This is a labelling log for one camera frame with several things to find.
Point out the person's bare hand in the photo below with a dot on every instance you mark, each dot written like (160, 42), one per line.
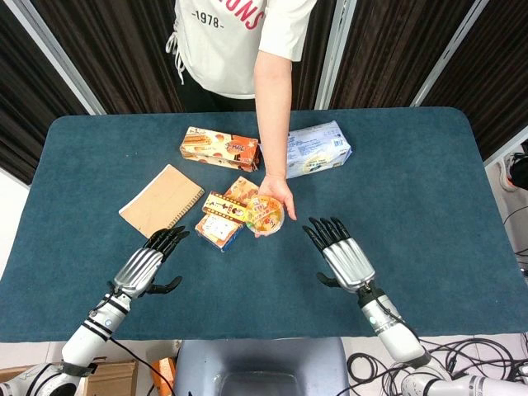
(278, 194)

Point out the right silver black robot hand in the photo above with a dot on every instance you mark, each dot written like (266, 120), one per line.
(348, 260)

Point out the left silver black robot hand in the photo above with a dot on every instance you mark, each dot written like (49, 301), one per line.
(138, 265)

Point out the round orange snack cup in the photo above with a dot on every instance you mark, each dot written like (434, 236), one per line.
(264, 216)

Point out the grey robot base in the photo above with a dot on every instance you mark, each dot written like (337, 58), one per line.
(260, 367)

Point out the person's bare forearm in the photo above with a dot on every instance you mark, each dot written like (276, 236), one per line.
(272, 107)

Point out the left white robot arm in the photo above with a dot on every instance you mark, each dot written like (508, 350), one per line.
(78, 334)

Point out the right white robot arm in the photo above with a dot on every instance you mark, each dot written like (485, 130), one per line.
(406, 350)

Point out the person in white shirt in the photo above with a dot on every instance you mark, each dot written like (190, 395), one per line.
(231, 41)

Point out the yellow red snack packet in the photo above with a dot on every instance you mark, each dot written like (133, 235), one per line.
(224, 208)

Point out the blue white snack bag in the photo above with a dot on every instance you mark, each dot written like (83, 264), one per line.
(317, 148)

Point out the dark blue table cloth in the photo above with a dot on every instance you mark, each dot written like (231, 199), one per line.
(264, 255)

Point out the brown spiral notebook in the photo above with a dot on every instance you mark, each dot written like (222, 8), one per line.
(161, 200)

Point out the small orange snack box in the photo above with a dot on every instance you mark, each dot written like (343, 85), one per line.
(218, 229)

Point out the long orange biscuit box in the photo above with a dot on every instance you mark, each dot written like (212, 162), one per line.
(218, 148)

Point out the white sneaker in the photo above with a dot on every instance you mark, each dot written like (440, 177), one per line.
(513, 171)

